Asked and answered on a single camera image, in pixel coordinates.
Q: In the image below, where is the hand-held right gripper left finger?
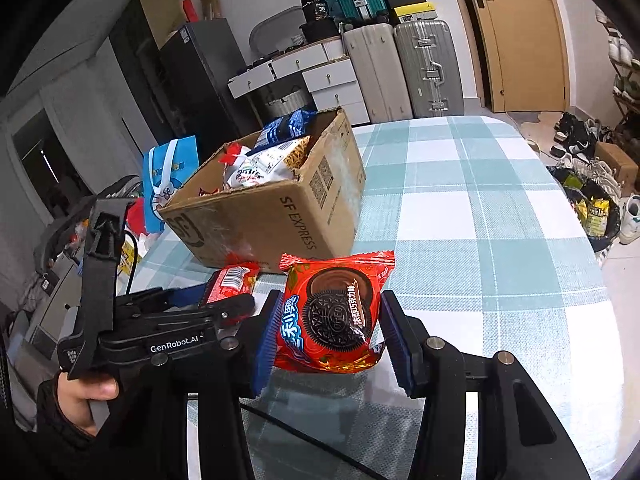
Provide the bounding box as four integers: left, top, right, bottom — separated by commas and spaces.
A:
122, 287, 284, 480

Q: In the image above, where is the black labelled box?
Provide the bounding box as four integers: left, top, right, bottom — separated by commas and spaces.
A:
300, 0, 338, 43

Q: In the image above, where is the tall dark cabinet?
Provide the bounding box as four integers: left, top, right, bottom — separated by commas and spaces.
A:
107, 0, 176, 146

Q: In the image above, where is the silver suitcase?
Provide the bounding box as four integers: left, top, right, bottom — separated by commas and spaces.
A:
393, 20, 466, 120

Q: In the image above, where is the shoe rack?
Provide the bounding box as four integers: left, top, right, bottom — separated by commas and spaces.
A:
595, 7, 640, 151

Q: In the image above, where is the blue white snack packet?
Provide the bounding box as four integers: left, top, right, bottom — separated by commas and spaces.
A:
256, 109, 317, 150

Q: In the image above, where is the person's left hand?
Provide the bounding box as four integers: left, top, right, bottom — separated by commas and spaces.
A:
57, 372, 121, 436

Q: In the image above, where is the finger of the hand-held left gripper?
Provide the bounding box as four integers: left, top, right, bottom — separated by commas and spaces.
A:
145, 294, 256, 333
116, 284, 216, 313

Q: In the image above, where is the white woven basket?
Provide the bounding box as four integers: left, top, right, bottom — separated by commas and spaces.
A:
262, 87, 313, 121

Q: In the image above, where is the wooden door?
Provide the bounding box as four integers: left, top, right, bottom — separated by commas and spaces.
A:
452, 0, 571, 113

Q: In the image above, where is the black trash bin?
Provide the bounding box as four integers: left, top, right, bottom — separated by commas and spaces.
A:
547, 166, 623, 253

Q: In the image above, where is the blue cartoon gift bag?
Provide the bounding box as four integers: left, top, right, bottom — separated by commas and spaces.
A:
142, 135, 198, 233

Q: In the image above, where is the small cardboard box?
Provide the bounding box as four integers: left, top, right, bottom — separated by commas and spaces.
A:
595, 141, 640, 198

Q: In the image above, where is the brown cardboard box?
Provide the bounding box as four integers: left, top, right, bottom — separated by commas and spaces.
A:
157, 107, 367, 275

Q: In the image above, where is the small red snack packet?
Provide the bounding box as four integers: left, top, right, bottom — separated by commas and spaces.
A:
206, 262, 261, 306

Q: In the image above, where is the grey plastic basin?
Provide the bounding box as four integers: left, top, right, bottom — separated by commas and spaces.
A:
249, 6, 306, 56

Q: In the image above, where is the red bag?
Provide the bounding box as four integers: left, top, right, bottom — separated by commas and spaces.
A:
125, 197, 151, 236

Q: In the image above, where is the white green sneaker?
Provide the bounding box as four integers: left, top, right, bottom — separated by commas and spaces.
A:
617, 194, 640, 246

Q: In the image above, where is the yellow black box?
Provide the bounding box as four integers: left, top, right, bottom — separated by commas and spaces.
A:
392, 2, 438, 24

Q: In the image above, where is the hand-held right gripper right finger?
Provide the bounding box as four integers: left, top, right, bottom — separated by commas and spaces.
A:
380, 290, 591, 480

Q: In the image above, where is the white drawer cabinet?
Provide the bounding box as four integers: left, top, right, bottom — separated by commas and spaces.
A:
227, 37, 371, 128

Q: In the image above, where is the flat cardboard box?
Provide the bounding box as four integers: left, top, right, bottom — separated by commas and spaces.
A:
137, 0, 183, 51

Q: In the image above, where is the beige suitcase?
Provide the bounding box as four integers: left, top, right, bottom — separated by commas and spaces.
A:
342, 22, 415, 123

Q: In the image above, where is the pile of shoes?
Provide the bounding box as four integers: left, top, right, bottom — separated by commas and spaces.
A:
550, 112, 621, 196

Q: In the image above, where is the person's left forearm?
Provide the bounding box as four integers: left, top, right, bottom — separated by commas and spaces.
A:
30, 377, 126, 480

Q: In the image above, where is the white printed snack packet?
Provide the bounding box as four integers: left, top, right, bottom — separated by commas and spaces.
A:
222, 136, 311, 191

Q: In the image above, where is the dark refrigerator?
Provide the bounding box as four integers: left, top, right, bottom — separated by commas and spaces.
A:
159, 20, 256, 143

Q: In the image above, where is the red chocolate cookie packet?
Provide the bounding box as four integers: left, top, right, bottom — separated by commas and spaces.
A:
279, 250, 396, 373

